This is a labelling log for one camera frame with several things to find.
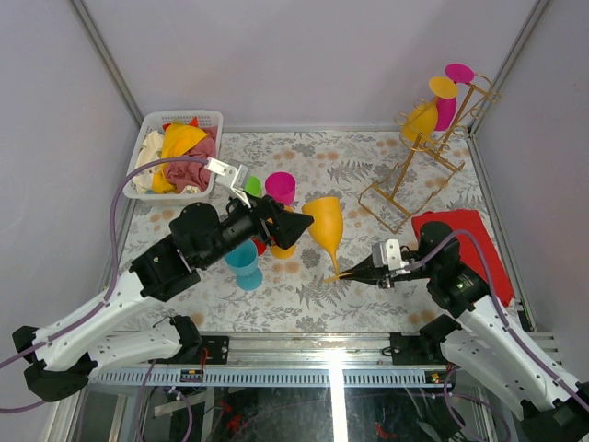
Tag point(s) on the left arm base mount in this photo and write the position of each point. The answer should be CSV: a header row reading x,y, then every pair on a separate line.
x,y
202,347

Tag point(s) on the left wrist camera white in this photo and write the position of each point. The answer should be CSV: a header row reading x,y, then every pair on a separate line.
x,y
233,176

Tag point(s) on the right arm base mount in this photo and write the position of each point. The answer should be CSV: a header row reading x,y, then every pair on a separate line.
x,y
414,345

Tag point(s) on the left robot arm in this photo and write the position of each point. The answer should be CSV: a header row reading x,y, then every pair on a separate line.
x,y
64,356

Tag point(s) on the green plastic wine glass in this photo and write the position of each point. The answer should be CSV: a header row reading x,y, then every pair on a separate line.
x,y
253,187

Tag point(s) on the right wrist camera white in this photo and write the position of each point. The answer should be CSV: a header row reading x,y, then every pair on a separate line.
x,y
387,253

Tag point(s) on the white plastic basket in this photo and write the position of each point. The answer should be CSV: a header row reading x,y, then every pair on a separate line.
x,y
190,177

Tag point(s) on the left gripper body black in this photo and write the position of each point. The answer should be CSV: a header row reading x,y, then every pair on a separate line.
x,y
268,227

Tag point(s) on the magenta plastic wine glass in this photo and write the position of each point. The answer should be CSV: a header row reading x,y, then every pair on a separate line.
x,y
281,186

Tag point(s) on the red plastic wine glass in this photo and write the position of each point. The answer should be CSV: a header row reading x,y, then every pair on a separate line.
x,y
260,246

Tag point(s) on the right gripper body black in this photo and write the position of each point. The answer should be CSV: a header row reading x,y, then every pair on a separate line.
x,y
387,280

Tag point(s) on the yellow cloth in basket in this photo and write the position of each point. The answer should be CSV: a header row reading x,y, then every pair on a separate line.
x,y
179,139

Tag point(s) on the slotted grey cable duct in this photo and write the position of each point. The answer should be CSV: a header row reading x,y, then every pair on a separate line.
x,y
224,376

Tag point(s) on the cream floral cloth in basket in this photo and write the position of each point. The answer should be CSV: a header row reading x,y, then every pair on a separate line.
x,y
150,151

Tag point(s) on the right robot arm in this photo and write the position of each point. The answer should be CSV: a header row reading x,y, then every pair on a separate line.
x,y
477,334

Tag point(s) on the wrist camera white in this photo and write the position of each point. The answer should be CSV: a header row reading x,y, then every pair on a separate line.
x,y
233,176
387,253

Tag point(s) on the yellow wine glass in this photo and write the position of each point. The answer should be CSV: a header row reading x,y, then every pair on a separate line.
x,y
281,253
421,121
327,228

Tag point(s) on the aluminium front rail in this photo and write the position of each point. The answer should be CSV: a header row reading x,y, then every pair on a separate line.
x,y
306,350

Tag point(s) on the teal plastic wine glass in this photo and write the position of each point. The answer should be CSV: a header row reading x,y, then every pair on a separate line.
x,y
244,263

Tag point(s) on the gold wire glass rack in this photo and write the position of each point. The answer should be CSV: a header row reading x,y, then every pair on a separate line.
x,y
428,166

